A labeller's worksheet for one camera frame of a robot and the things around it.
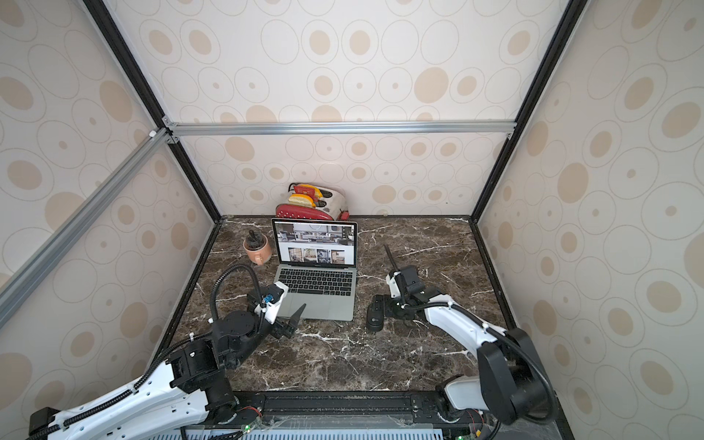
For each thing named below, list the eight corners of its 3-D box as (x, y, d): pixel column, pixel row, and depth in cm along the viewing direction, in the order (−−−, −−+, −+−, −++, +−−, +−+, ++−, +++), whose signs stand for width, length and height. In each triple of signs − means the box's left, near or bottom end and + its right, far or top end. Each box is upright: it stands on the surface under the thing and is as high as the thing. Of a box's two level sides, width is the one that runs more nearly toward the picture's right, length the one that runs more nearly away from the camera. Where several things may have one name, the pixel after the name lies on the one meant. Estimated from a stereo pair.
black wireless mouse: (366, 331, 90) (367, 308, 77) (369, 309, 95) (371, 285, 82) (381, 333, 89) (385, 311, 77) (383, 311, 94) (387, 287, 82)
